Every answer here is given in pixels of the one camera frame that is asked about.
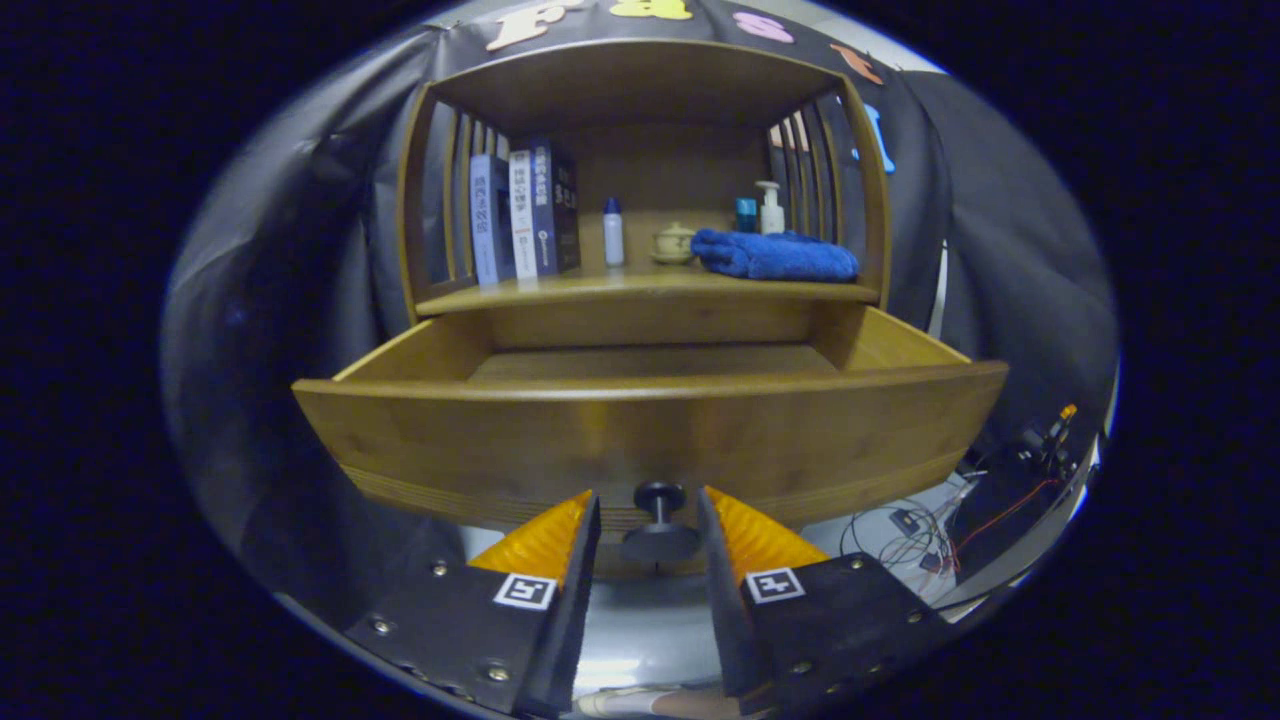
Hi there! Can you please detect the beige lidded tea cup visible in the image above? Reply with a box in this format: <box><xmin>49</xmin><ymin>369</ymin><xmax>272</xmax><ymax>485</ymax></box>
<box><xmin>651</xmin><ymin>222</ymin><xmax>697</xmax><ymax>266</ymax></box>

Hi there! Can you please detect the folded blue towel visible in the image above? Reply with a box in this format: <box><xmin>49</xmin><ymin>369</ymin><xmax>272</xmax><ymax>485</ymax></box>
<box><xmin>690</xmin><ymin>228</ymin><xmax>861</xmax><ymax>283</ymax></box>

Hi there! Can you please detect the wooden countertop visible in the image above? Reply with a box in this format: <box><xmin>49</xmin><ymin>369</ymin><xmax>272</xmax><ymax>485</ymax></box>
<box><xmin>415</xmin><ymin>262</ymin><xmax>881</xmax><ymax>317</ymax></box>

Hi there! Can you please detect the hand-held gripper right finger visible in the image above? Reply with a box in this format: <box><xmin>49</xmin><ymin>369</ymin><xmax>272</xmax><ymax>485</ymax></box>
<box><xmin>697</xmin><ymin>487</ymin><xmax>951</xmax><ymax>716</ymax></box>

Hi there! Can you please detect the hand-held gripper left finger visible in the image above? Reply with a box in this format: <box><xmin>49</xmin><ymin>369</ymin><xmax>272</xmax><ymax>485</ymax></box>
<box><xmin>340</xmin><ymin>490</ymin><xmax>603</xmax><ymax>719</ymax></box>

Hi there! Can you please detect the white book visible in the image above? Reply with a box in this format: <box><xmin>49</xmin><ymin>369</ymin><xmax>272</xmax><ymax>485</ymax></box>
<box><xmin>509</xmin><ymin>149</ymin><xmax>539</xmax><ymax>281</ymax></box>

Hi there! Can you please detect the tangle of floor cables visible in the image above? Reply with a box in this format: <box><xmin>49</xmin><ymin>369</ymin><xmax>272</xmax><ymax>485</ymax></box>
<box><xmin>840</xmin><ymin>470</ymin><xmax>991</xmax><ymax>576</ymax></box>

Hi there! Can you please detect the dark blue book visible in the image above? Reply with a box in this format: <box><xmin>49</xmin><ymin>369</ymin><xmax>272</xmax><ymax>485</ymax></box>
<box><xmin>530</xmin><ymin>140</ymin><xmax>583</xmax><ymax>278</ymax></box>

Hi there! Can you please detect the wooden cabinet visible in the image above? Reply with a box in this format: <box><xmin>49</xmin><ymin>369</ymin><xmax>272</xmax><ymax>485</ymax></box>
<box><xmin>397</xmin><ymin>38</ymin><xmax>893</xmax><ymax>351</ymax></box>

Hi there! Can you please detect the black device with orange tip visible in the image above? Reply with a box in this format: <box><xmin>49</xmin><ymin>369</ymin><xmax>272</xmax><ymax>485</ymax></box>
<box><xmin>1020</xmin><ymin>403</ymin><xmax>1081</xmax><ymax>471</ymax></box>

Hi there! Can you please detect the black drawer knob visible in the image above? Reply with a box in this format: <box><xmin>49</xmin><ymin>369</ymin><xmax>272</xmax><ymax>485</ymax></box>
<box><xmin>620</xmin><ymin>482</ymin><xmax>701</xmax><ymax>563</ymax></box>

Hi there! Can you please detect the light blue book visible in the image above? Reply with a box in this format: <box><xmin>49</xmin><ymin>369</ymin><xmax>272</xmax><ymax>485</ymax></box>
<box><xmin>470</xmin><ymin>152</ymin><xmax>517</xmax><ymax>287</ymax></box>

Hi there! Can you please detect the wooden drawer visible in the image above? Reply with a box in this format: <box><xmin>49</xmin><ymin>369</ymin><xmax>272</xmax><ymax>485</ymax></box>
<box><xmin>292</xmin><ymin>303</ymin><xmax>1009</xmax><ymax>531</ymax></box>

